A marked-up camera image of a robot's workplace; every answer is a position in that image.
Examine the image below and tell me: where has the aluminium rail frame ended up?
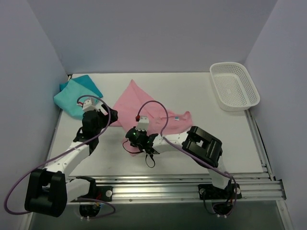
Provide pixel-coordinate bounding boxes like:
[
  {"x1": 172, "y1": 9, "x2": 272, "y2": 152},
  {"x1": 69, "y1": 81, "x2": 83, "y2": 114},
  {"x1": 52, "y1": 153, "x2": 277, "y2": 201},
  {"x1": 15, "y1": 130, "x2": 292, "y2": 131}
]
[{"x1": 20, "y1": 110, "x2": 287, "y2": 230}]

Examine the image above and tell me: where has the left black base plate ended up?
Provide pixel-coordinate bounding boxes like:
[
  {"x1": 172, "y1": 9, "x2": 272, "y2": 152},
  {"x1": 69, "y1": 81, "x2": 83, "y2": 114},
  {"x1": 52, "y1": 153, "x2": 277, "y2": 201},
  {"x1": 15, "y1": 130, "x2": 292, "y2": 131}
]
[{"x1": 67, "y1": 186, "x2": 113, "y2": 202}]

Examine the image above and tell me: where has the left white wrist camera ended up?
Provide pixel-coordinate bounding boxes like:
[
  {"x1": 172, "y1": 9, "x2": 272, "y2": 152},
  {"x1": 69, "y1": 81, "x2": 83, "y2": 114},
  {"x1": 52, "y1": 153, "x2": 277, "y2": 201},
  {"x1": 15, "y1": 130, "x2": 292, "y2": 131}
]
[{"x1": 77, "y1": 97, "x2": 98, "y2": 113}]

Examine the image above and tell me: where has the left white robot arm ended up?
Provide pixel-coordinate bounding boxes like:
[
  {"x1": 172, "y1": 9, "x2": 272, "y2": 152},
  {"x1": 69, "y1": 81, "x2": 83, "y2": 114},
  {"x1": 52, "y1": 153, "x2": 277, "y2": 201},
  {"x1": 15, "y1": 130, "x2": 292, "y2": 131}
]
[{"x1": 24, "y1": 105, "x2": 118, "y2": 218}]

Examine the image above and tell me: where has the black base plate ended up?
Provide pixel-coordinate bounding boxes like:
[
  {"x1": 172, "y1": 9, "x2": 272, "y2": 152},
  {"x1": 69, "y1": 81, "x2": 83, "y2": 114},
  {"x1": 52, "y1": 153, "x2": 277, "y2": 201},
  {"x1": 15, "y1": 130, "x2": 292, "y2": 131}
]
[
  {"x1": 67, "y1": 186, "x2": 113, "y2": 202},
  {"x1": 198, "y1": 184, "x2": 235, "y2": 200}
]

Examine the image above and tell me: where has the teal folded t shirt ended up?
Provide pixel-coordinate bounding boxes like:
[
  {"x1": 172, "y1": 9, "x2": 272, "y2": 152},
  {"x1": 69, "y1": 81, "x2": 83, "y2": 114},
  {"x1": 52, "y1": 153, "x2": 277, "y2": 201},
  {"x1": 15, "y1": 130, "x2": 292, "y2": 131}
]
[{"x1": 53, "y1": 75, "x2": 103, "y2": 120}]

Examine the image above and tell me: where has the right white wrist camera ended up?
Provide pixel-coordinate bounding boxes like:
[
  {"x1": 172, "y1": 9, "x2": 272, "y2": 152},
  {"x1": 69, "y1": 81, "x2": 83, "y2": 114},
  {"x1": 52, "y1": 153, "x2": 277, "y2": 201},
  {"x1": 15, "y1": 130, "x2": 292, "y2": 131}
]
[{"x1": 136, "y1": 115, "x2": 149, "y2": 132}]

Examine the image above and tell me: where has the black wire loop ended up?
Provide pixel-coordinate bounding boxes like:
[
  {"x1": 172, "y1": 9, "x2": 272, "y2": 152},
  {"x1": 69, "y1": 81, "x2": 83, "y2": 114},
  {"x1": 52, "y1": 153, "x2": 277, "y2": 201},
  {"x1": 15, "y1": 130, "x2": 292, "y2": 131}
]
[{"x1": 122, "y1": 141, "x2": 156, "y2": 168}]

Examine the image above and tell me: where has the pink t shirt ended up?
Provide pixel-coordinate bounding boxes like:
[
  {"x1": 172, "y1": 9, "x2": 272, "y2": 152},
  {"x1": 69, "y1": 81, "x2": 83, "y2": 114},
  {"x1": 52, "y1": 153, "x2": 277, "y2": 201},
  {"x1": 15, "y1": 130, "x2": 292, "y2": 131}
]
[{"x1": 108, "y1": 79, "x2": 193, "y2": 158}]

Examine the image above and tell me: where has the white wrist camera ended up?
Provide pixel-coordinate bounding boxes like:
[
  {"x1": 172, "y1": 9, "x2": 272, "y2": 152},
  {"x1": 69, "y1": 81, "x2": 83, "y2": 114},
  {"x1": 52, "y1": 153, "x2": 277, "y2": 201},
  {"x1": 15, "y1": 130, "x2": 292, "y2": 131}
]
[
  {"x1": 136, "y1": 115, "x2": 149, "y2": 132},
  {"x1": 77, "y1": 97, "x2": 98, "y2": 113}
]

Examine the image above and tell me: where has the white plastic basket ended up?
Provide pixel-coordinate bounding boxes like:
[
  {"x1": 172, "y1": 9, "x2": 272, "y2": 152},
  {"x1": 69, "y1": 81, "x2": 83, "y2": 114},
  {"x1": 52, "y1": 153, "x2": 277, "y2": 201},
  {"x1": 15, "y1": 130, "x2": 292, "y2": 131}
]
[{"x1": 210, "y1": 62, "x2": 260, "y2": 112}]

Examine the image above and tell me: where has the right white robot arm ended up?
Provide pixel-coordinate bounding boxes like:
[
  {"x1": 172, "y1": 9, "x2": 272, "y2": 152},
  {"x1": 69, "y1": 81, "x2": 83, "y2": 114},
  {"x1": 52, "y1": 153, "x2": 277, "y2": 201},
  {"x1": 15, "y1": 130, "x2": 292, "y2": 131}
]
[{"x1": 126, "y1": 126, "x2": 231, "y2": 198}]

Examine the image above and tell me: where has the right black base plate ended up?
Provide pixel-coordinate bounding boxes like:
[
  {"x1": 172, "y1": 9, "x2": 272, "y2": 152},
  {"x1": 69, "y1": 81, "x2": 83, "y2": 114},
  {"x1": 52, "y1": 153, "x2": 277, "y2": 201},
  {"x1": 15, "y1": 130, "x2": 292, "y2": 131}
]
[{"x1": 198, "y1": 184, "x2": 235, "y2": 200}]

